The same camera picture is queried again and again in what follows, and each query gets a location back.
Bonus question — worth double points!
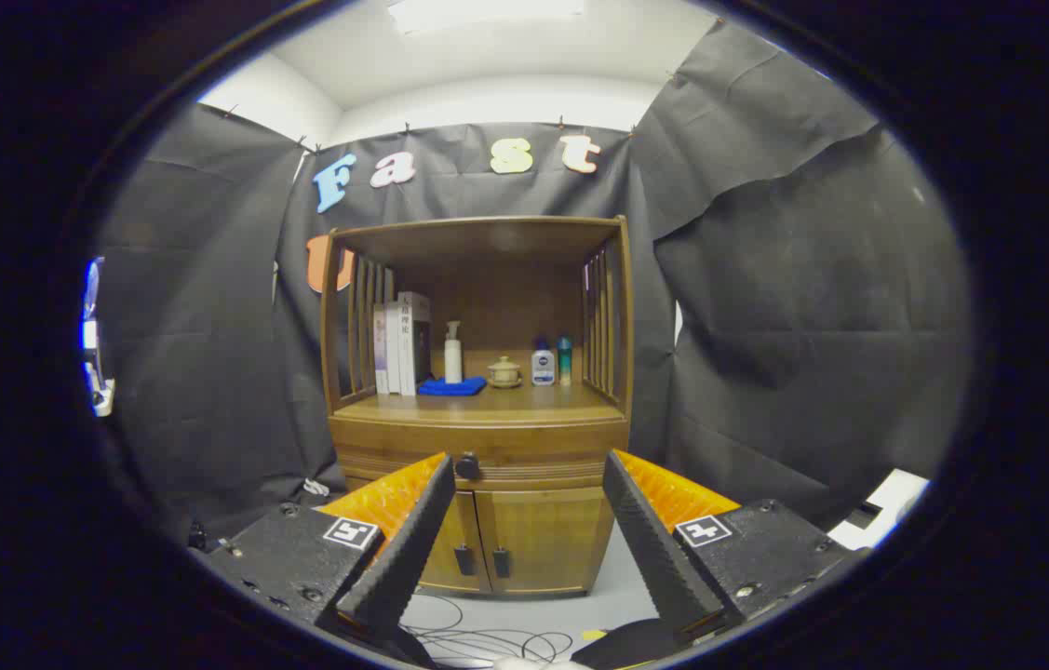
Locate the white book with dark cover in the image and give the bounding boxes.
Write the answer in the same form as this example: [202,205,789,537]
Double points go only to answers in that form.
[397,291,433,396]

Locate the wooden countertop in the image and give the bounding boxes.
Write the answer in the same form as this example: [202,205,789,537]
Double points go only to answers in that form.
[336,377,625,424]

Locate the wooden cabinet door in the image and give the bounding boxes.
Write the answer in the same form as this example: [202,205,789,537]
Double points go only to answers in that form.
[475,486,616,595]
[417,489,492,595]

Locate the wooden drawer with black knob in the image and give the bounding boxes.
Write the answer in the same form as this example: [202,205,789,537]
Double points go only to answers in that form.
[330,419,629,491]

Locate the black floor cables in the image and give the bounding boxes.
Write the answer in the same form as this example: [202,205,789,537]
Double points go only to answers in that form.
[403,596,576,666]

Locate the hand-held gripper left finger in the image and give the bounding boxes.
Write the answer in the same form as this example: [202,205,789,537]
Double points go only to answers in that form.
[192,451,458,652]

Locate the white box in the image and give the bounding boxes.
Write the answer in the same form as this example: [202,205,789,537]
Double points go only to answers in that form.
[827,468,930,550]

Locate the black backdrop cloth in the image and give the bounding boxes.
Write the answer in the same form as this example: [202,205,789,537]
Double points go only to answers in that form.
[96,19,976,550]

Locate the ceiling light panel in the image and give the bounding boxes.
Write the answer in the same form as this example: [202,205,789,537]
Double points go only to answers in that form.
[384,0,585,36]

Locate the wooden cabinet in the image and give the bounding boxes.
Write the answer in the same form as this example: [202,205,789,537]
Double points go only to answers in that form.
[319,216,634,596]

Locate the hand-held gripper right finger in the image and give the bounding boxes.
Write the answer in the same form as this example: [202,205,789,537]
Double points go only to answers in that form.
[601,449,871,648]

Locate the blue folded cloth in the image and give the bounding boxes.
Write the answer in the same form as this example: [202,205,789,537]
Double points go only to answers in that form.
[417,376,488,397]

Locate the white frame equipment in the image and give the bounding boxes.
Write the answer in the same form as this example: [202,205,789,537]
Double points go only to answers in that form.
[82,256,115,418]

